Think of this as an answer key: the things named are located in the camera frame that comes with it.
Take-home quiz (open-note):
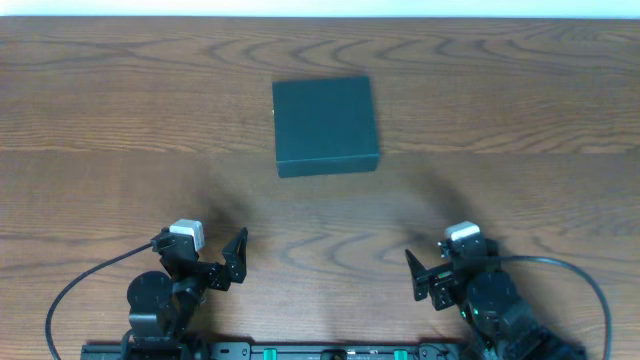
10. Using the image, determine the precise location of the black box with lid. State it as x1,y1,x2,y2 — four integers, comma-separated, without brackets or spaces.
272,75,381,178

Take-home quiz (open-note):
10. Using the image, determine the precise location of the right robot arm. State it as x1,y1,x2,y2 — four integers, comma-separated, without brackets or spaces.
405,250,587,360

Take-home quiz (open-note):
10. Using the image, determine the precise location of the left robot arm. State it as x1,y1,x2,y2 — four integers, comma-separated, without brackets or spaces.
120,224,248,359

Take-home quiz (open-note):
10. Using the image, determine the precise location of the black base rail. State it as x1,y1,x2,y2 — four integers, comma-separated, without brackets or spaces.
80,342,464,360

